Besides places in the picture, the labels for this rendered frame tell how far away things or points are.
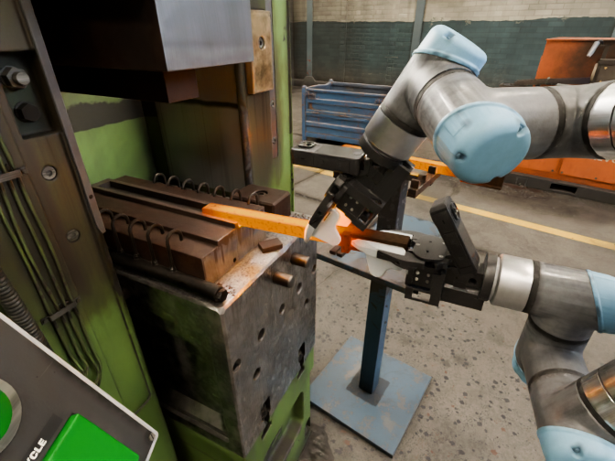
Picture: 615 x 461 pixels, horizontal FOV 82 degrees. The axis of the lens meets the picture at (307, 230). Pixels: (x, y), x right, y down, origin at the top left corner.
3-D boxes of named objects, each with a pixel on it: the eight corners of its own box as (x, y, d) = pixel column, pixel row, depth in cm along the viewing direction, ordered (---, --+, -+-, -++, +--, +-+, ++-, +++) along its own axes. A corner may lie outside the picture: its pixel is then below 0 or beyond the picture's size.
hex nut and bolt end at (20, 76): (51, 122, 47) (31, 65, 44) (28, 126, 45) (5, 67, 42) (39, 120, 48) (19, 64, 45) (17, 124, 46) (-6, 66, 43)
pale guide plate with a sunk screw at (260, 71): (274, 89, 90) (270, 10, 82) (254, 94, 83) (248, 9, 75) (266, 89, 91) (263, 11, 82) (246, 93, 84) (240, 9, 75)
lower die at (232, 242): (266, 237, 79) (264, 202, 74) (207, 289, 63) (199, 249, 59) (133, 202, 95) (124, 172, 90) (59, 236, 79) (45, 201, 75)
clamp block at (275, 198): (292, 215, 88) (291, 190, 85) (275, 230, 81) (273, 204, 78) (252, 206, 93) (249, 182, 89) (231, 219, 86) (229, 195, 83)
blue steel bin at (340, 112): (407, 142, 472) (415, 85, 437) (386, 158, 414) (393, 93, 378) (328, 131, 527) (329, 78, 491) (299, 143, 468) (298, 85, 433)
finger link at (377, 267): (345, 274, 58) (402, 287, 55) (346, 243, 55) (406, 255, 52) (350, 264, 61) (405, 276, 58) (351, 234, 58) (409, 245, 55)
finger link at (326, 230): (321, 265, 59) (352, 226, 54) (293, 243, 59) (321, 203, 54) (327, 258, 61) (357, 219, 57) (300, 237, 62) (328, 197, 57)
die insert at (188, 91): (199, 97, 65) (194, 60, 62) (168, 103, 59) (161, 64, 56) (91, 87, 76) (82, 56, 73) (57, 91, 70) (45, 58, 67)
